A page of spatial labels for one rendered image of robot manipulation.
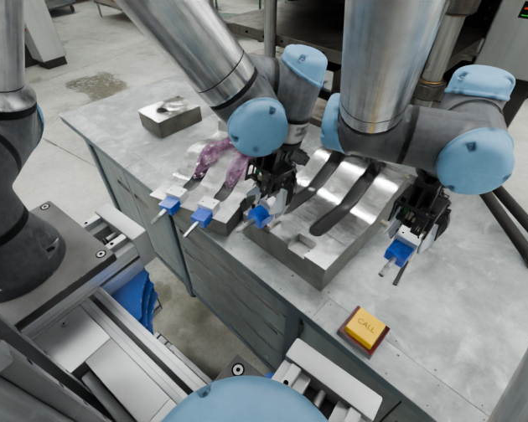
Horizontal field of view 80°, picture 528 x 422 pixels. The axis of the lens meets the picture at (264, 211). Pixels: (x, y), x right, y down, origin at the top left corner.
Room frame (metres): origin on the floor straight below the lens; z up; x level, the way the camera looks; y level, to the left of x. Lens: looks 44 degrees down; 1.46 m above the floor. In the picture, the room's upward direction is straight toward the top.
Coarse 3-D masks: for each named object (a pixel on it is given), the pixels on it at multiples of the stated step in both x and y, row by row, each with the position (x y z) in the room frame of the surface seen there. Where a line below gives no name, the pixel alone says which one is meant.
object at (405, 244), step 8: (400, 232) 0.45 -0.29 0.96; (408, 232) 0.45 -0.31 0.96; (400, 240) 0.44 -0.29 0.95; (408, 240) 0.43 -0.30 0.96; (416, 240) 0.43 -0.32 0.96; (392, 248) 0.42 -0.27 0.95; (400, 248) 0.42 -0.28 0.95; (408, 248) 0.42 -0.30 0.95; (416, 248) 0.41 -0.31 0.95; (384, 256) 0.41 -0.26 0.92; (392, 256) 0.40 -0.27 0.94; (400, 256) 0.40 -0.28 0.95; (408, 256) 0.40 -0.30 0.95; (392, 264) 0.39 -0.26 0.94; (400, 264) 0.39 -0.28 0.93; (384, 272) 0.36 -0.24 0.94
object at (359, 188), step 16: (336, 160) 0.79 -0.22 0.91; (368, 160) 0.73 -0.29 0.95; (320, 176) 0.72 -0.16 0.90; (368, 176) 0.76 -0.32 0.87; (304, 192) 0.68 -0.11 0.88; (352, 192) 0.65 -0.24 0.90; (288, 208) 0.60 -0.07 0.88; (336, 208) 0.61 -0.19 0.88; (352, 208) 0.60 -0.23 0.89; (320, 224) 0.55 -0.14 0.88
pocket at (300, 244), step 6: (300, 234) 0.51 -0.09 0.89; (294, 240) 0.50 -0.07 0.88; (300, 240) 0.51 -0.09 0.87; (306, 240) 0.50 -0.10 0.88; (288, 246) 0.48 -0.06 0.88; (294, 246) 0.49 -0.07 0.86; (300, 246) 0.49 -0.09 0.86; (306, 246) 0.49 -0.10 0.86; (312, 246) 0.48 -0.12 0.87; (294, 252) 0.46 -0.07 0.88; (300, 252) 0.47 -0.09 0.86; (306, 252) 0.47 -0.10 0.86
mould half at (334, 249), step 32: (320, 160) 0.77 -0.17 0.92; (352, 160) 0.75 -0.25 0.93; (320, 192) 0.67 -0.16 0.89; (384, 192) 0.63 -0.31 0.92; (288, 224) 0.54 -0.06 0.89; (352, 224) 0.54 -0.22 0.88; (288, 256) 0.47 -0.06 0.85; (320, 256) 0.44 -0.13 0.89; (352, 256) 0.50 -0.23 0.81; (320, 288) 0.40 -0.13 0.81
